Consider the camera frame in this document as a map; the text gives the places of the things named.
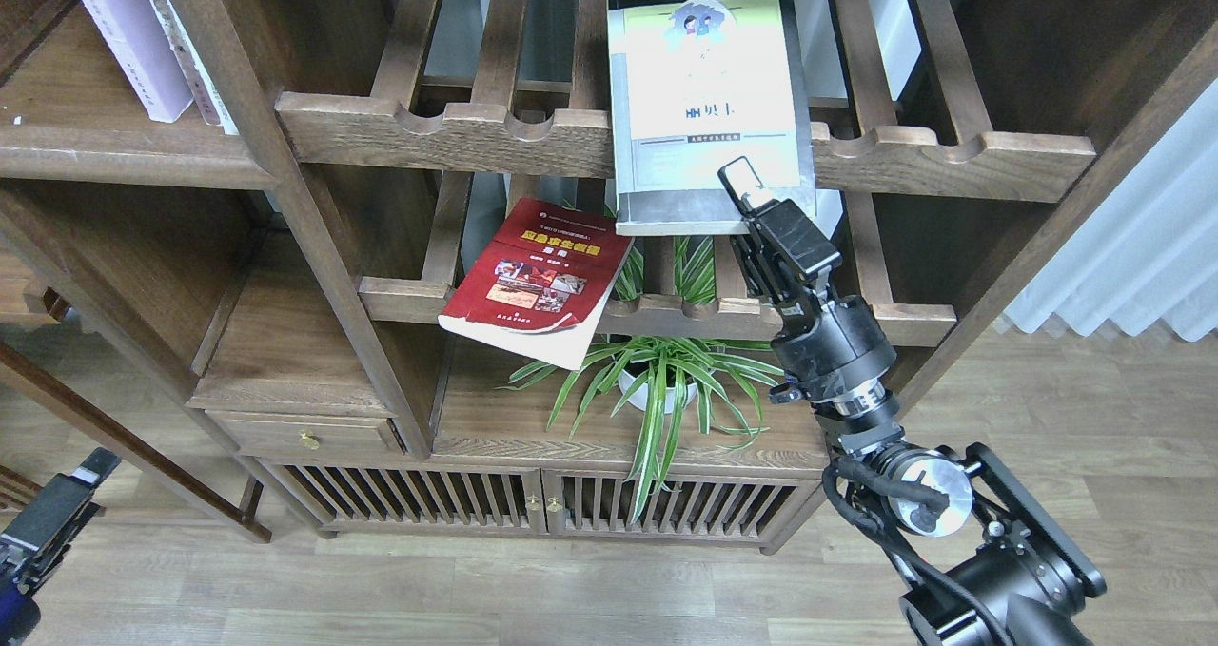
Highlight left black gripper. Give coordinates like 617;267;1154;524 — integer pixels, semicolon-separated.
1;449;122;642

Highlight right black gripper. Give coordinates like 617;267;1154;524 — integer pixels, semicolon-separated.
717;156;896;414

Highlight black yellow-green cover book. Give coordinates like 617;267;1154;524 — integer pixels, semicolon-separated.
607;0;817;236

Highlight white lavender cover book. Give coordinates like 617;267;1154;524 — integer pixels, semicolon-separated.
82;0;194;123

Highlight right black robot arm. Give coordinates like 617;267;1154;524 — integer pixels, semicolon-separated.
717;157;1108;645

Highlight white standing books on shelf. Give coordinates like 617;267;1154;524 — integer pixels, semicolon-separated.
149;0;239;137

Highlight green spider plant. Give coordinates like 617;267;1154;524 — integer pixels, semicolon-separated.
501;210;790;525

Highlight red cover book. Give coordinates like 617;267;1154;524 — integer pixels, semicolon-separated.
438;197;635;371

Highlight white plant pot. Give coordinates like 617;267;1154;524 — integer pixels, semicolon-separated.
618;364;698;414

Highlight dark wooden bookshelf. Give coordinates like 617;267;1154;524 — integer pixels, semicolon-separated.
2;0;1216;555

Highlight white curtain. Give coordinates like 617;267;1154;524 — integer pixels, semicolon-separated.
1002;84;1217;343

